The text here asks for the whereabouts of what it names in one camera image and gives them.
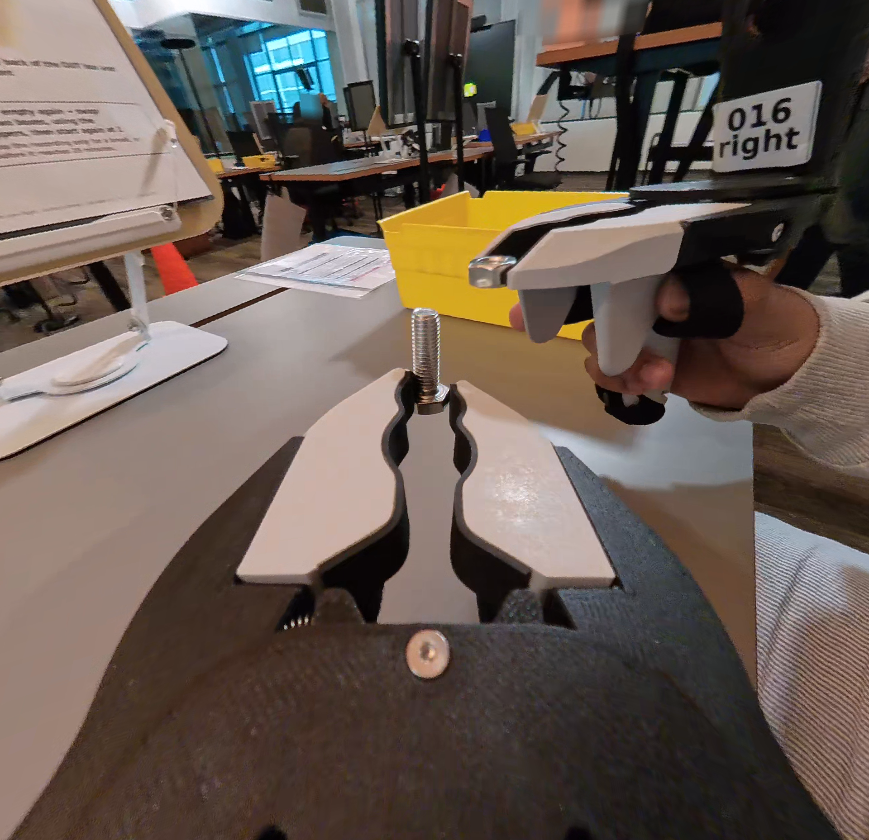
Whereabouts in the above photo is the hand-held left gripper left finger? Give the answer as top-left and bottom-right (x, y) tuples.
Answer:
(236, 368), (413, 586)

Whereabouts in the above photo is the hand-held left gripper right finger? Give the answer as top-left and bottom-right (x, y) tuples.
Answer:
(450, 380), (619, 591)

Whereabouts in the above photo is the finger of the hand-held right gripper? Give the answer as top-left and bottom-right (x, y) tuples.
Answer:
(506, 217), (687, 291)
(468, 199), (751, 274)

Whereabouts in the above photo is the steel hex nut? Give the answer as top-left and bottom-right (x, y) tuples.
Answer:
(468, 255), (519, 289)

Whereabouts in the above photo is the yellow plastic bin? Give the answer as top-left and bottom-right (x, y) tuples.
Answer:
(377, 190), (630, 343)

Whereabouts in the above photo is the steel hex bolt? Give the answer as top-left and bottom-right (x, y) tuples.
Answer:
(409, 307), (450, 417)

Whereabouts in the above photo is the person's right forearm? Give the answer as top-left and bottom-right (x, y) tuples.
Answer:
(686, 289), (869, 478)

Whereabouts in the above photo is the wooden standing desk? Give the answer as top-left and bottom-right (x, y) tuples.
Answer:
(536, 22), (724, 191)

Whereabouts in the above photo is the grey desk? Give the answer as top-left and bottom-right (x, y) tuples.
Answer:
(0, 236), (756, 840)

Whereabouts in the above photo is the person's right hand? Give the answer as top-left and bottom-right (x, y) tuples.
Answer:
(509, 265), (822, 420)

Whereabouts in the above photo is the black bag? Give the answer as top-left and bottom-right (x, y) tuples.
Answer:
(641, 0), (729, 37)

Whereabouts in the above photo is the small black monitor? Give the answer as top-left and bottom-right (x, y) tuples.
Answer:
(465, 20), (517, 103)

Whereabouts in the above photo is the wooden document stand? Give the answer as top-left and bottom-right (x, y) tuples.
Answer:
(0, 0), (229, 461)

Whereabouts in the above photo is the tall black monitor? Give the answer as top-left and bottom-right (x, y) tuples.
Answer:
(424, 0), (475, 125)
(375, 0), (427, 130)

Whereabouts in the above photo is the laminated paper sheet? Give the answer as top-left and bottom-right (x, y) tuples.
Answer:
(236, 243), (398, 301)

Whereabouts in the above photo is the long wooden table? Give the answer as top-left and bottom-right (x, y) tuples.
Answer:
(260, 129), (564, 230)

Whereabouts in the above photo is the orange traffic cone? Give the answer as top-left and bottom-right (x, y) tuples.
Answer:
(151, 243), (200, 297)

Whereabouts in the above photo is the person's grey clothed torso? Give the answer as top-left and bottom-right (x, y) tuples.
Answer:
(754, 511), (869, 840)

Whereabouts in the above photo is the printed instruction sheet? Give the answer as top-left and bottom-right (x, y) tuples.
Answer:
(0, 0), (215, 237)

